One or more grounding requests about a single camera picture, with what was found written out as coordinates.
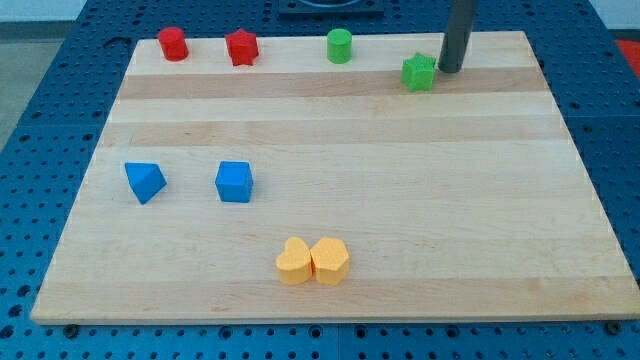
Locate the green star block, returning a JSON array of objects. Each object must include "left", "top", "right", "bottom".
[{"left": 401, "top": 52, "right": 436, "bottom": 92}]

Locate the red star block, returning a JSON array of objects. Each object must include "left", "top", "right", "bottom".
[{"left": 225, "top": 28, "right": 259, "bottom": 66}]

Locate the yellow hexagon block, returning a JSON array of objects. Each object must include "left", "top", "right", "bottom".
[{"left": 310, "top": 237, "right": 350, "bottom": 285}]

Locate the blue cube block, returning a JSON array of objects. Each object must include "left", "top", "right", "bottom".
[{"left": 215, "top": 161, "right": 253, "bottom": 203}]

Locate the yellow heart block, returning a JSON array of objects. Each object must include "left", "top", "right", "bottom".
[{"left": 276, "top": 237, "right": 313, "bottom": 285}]

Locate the green cylinder block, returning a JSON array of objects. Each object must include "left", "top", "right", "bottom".
[{"left": 326, "top": 28, "right": 352, "bottom": 64}]

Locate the light wooden board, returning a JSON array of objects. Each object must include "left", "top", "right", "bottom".
[{"left": 31, "top": 31, "right": 639, "bottom": 325}]

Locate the blue triangle block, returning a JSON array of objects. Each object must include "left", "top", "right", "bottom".
[{"left": 124, "top": 162, "right": 167, "bottom": 205}]

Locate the red cylinder block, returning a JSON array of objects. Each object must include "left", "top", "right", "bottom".
[{"left": 157, "top": 27, "right": 189, "bottom": 62}]

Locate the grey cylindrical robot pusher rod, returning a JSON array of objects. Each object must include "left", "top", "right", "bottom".
[{"left": 438, "top": 0, "right": 479, "bottom": 74}]

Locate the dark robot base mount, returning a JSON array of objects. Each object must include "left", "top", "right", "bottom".
[{"left": 275, "top": 0, "right": 385, "bottom": 18}]

